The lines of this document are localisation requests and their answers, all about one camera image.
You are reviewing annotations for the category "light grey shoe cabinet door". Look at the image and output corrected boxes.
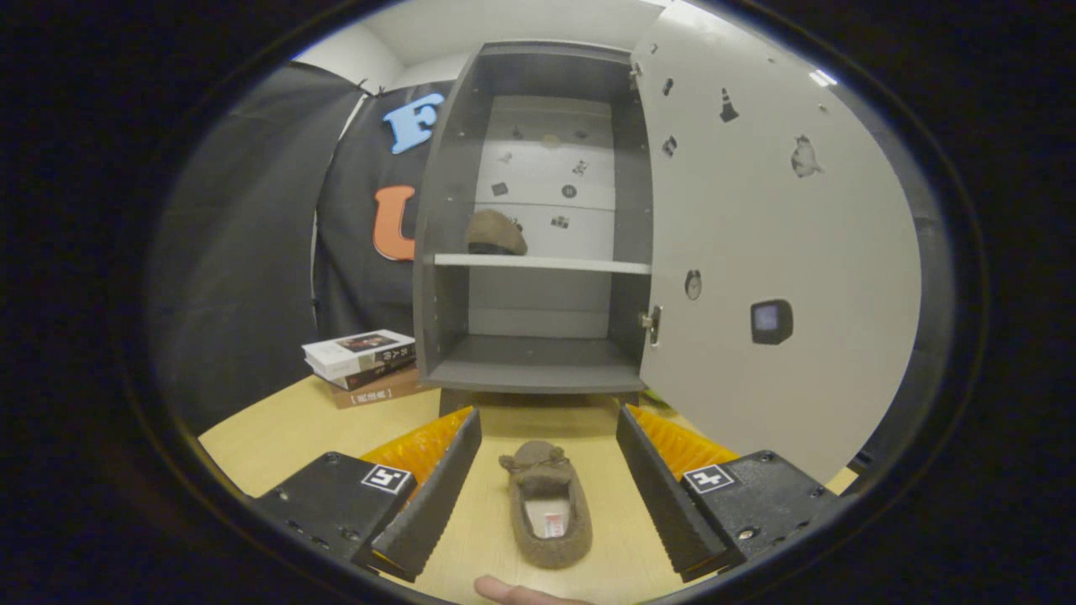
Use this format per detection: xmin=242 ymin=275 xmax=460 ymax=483
xmin=630 ymin=0 xmax=957 ymax=487

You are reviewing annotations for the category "brown fuzzy slipper shoe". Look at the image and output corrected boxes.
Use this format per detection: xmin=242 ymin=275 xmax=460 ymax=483
xmin=498 ymin=440 xmax=593 ymax=571
xmin=467 ymin=208 xmax=529 ymax=256

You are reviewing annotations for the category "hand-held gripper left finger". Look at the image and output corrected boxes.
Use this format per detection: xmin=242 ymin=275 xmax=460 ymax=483
xmin=252 ymin=407 xmax=484 ymax=583

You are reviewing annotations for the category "white book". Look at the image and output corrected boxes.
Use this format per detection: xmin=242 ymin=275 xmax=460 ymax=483
xmin=301 ymin=329 xmax=417 ymax=379

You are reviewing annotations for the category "dark book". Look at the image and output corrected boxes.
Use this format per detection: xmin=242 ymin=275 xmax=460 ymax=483
xmin=332 ymin=357 xmax=419 ymax=392

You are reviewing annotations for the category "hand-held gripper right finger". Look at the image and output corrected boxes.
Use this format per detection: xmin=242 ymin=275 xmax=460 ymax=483
xmin=616 ymin=404 xmax=841 ymax=583

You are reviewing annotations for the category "grey shoe cabinet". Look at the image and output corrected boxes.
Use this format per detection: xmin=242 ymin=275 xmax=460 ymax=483
xmin=412 ymin=40 xmax=658 ymax=418

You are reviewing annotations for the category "brown book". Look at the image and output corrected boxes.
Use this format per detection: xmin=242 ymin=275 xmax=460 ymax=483
xmin=328 ymin=370 xmax=438 ymax=410

